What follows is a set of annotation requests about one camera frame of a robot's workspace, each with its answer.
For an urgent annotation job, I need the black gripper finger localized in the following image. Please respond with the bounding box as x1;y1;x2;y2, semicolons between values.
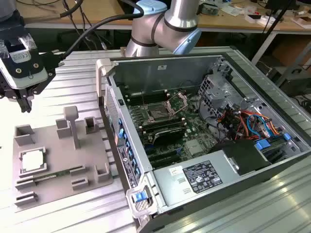
0;75;26;114
24;70;56;113

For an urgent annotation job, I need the silver CPU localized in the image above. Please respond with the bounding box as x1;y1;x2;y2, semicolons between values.
20;149;47;172

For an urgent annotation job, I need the black RAM slot bank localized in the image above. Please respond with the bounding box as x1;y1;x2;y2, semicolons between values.
125;89;170;105
139;116;185;133

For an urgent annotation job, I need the CPU socket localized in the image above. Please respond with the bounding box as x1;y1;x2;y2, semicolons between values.
146;103;169;122

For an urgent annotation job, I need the black expansion slot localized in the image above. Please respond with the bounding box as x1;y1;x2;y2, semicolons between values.
149;155;182;170
147;148;179;161

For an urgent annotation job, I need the gray parts rack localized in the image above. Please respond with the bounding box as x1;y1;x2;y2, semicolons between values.
13;105;115;207

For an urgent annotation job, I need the green RAM stick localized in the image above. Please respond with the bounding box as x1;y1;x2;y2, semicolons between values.
33;169;72;182

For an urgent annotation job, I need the open PC case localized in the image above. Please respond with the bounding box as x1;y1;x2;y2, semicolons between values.
95;52;311;233

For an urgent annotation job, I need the metal socket cover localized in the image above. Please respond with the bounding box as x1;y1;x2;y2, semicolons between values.
164;91;190;117

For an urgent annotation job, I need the black expansion card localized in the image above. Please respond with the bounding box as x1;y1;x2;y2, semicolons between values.
150;127;185;147

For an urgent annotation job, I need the green motherboard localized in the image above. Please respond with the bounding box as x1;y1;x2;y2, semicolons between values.
121;86;221;170

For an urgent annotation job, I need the gray power supply unit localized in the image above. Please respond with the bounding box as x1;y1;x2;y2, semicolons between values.
152;148;241;212

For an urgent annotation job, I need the silver chipset heatsink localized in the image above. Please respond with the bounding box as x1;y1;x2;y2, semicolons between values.
186;140;207;156

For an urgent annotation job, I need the metal drive cage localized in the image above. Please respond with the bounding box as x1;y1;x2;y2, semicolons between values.
197;74;245;122

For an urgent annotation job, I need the green circuit board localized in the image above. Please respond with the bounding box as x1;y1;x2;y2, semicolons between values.
200;3;221;15

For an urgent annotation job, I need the wooden desk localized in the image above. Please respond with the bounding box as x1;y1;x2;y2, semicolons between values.
0;0;311;34

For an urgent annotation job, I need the black fan shroud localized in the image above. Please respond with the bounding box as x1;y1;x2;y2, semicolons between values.
209;139;272;176

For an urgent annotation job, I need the small white red box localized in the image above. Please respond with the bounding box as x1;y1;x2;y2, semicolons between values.
244;13;269;25

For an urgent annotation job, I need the large blue drive latch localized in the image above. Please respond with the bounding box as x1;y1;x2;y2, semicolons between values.
255;139;272;151

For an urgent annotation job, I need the black monitor stand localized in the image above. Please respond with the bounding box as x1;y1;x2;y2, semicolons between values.
264;0;298;12

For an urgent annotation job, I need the disk bay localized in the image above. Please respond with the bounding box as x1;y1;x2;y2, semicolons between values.
259;135;303;164

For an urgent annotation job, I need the brown cardboard carton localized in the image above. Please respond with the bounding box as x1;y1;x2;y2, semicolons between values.
272;40;311;71

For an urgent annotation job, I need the black case under desk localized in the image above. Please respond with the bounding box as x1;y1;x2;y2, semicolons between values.
278;67;311;98

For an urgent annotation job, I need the open cardboard box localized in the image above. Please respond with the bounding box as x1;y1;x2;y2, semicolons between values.
290;15;311;29

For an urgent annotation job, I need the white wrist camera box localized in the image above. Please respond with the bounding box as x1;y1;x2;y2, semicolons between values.
0;47;49;89

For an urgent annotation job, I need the thick black camera cable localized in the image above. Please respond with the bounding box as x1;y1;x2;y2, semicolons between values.
40;12;145;71

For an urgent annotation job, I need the orange red wire bundle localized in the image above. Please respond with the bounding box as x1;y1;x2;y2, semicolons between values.
217;109;285;143

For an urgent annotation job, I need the blue wire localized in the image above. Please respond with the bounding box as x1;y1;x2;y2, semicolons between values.
246;114;269;139

